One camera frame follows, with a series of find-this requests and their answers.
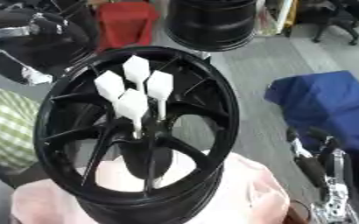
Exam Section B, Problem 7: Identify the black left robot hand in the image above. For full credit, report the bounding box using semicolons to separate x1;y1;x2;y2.
0;8;100;86

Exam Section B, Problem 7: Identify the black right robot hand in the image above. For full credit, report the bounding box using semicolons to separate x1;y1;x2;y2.
285;126;344;202

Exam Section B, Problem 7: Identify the black spoked wheel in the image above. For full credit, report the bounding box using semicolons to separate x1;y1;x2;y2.
32;45;241;224

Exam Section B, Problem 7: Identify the black round wheel rim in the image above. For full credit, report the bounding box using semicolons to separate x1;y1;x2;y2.
162;0;261;53

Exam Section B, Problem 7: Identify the blue cloth covered table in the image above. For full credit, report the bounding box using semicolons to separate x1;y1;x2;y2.
262;69;359;155

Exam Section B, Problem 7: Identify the red chair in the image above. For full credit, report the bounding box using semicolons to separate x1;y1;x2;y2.
94;0;161;52

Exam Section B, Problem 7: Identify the green white checked table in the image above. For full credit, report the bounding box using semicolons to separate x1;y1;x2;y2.
0;85;42;171

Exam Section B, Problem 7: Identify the black office chair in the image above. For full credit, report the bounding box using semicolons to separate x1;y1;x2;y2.
292;0;359;46

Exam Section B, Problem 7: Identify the white shelf unit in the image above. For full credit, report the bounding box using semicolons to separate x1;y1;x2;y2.
254;0;298;38

